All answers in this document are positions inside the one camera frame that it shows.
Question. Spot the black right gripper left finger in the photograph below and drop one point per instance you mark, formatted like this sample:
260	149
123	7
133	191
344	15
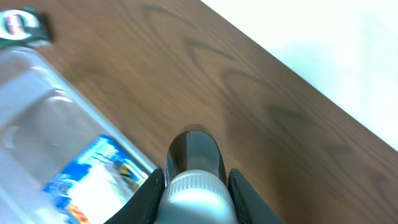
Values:
142	207

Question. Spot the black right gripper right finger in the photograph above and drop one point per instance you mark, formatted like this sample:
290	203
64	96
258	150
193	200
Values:
250	207

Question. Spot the dark syrup bottle white cap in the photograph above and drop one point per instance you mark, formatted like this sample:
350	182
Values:
196	185

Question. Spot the blue fever patch box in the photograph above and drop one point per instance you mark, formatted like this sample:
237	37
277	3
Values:
96	184

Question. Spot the dark green round-logo box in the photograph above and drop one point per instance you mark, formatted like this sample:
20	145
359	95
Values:
25	27

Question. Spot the clear plastic container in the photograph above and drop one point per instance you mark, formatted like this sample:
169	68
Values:
45	123

